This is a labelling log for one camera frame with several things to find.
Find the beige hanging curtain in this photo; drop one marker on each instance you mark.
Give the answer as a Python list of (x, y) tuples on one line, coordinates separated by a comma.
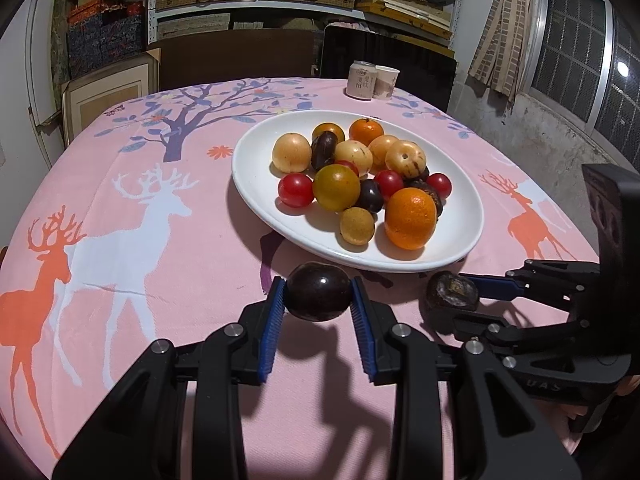
[(499, 54)]

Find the framed cardboard panel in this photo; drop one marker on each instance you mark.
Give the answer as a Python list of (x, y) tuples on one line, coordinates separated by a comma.
[(84, 99)]

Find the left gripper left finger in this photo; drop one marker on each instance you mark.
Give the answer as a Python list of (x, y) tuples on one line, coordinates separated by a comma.
[(136, 431)]

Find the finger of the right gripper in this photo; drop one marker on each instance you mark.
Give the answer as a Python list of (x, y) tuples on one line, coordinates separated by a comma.
[(502, 325), (554, 283)]

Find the black chair back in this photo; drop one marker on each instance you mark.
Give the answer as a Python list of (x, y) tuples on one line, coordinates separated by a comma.
[(424, 73)]

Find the white oval plate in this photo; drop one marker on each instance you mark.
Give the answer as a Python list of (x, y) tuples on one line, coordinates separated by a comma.
[(457, 230)]

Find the olive yellow plum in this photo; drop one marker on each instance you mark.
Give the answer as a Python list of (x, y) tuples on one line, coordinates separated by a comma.
[(336, 188)]

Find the red cherry tomato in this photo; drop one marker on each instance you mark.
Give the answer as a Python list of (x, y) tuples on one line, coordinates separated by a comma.
[(441, 184), (348, 165), (296, 190), (389, 182)]

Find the large orange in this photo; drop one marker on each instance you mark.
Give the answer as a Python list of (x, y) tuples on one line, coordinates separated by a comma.
[(410, 218)]

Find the pale yellow round fruit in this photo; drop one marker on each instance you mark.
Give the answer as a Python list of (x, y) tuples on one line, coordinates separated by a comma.
[(357, 153)]

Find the small mandarin orange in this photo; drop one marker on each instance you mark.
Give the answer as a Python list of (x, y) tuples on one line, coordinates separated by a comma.
[(365, 130)]

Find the striped pepino melon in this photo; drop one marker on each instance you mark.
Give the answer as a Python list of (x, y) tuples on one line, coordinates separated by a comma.
[(406, 158)]

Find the orange yellow plum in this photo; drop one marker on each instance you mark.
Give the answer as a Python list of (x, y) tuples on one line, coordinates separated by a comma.
[(331, 127)]

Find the dark purple plum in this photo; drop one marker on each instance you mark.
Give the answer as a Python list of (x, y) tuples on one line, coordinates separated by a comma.
[(323, 150), (317, 292)]

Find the yellow round pear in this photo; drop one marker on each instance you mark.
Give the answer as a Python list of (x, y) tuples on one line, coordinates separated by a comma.
[(291, 153)]

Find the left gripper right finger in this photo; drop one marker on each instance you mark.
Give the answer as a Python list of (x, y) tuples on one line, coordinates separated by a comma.
[(497, 431)]

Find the pink deer tablecloth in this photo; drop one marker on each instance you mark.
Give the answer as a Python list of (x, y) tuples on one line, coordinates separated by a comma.
[(137, 232)]

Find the dark brown chair back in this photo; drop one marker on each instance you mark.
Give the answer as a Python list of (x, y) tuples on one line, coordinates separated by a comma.
[(235, 54)]

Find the pale orange round fruit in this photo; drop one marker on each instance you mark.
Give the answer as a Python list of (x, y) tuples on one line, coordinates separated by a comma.
[(378, 148)]

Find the right window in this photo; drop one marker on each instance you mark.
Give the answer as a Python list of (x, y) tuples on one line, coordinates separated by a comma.
[(586, 67)]

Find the person's right hand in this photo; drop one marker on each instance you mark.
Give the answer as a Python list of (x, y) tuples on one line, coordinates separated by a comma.
[(560, 416)]

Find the small brown longan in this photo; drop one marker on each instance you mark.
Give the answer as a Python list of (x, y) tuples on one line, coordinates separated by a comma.
[(356, 226)]

